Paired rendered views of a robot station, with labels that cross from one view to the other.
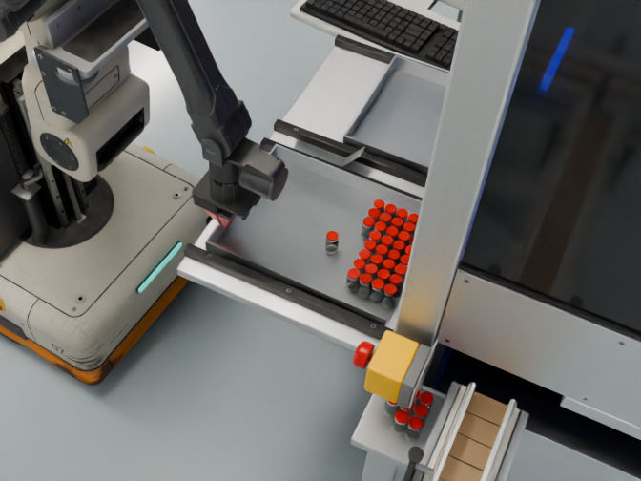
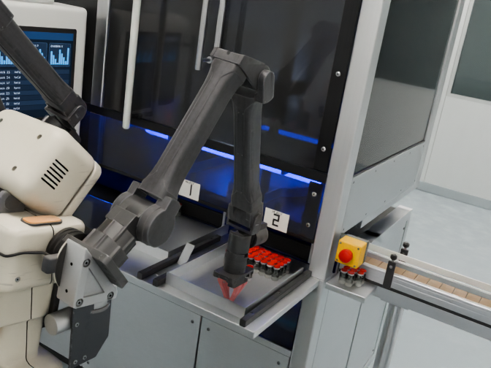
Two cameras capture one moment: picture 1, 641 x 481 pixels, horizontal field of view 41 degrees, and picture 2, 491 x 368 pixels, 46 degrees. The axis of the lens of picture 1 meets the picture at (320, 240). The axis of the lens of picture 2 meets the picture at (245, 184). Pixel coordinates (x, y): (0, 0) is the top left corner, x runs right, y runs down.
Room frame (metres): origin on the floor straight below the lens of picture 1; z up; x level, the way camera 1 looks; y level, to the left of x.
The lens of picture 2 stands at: (0.76, 1.52, 1.67)
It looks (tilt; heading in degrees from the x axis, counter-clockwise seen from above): 18 degrees down; 276
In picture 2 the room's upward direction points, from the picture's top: 9 degrees clockwise
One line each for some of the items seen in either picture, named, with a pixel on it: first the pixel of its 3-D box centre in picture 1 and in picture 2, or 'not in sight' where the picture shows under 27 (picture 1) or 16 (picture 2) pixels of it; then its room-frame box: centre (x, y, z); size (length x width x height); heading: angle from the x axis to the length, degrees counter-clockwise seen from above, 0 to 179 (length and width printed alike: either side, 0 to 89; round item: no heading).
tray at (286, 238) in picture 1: (326, 231); (237, 274); (0.91, -0.01, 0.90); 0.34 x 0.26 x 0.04; 67
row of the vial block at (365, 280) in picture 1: (382, 252); (256, 261); (0.87, -0.11, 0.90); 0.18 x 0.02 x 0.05; 157
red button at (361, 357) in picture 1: (367, 356); (345, 255); (0.61, -0.08, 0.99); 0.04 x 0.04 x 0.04; 68
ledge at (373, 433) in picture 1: (407, 425); (353, 285); (0.56, -0.16, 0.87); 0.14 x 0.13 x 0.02; 68
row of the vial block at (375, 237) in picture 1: (371, 247); (253, 263); (0.88, -0.09, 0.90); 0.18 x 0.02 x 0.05; 157
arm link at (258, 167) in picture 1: (249, 156); (249, 225); (0.89, 0.12, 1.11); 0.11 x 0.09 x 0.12; 65
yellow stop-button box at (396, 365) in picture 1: (396, 368); (351, 251); (0.59, -0.12, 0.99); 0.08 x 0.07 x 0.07; 68
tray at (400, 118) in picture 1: (448, 128); (169, 228); (1.18, -0.24, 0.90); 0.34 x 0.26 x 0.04; 68
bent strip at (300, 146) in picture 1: (327, 149); (175, 259); (1.10, 0.00, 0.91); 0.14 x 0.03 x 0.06; 67
